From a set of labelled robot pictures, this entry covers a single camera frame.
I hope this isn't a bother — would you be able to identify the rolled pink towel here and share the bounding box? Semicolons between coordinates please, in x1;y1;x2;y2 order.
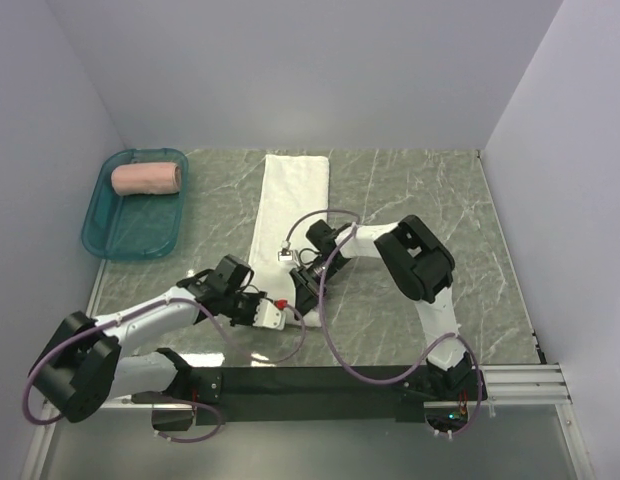
111;162;182;196

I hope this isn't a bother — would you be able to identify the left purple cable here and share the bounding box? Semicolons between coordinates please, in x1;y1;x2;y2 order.
22;297;307;444

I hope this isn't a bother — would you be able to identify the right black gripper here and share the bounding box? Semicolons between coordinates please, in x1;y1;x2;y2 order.
291;256;347;320

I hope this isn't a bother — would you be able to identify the teal plastic tray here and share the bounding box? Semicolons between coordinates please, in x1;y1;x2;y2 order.
81;148;189;261

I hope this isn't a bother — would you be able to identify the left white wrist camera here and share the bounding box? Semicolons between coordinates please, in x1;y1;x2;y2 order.
253;298;288;331

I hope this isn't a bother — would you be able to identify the aluminium rail frame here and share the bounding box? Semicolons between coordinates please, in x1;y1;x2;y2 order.
19;279;596;480

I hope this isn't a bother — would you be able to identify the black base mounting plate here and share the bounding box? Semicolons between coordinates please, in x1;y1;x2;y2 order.
131;356;487;431

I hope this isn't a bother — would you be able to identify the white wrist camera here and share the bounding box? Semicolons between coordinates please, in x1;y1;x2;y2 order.
253;298;288;331
277;240;301;266

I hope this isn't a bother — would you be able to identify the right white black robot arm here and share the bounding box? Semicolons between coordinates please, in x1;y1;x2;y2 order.
289;215;484;400

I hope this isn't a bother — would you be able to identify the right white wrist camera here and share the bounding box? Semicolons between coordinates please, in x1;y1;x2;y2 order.
277;240;301;266

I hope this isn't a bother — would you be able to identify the white towel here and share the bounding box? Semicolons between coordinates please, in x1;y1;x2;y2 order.
248;154;329;305

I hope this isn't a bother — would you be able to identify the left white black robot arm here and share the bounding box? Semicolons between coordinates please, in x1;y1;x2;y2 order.
27;255;266;423

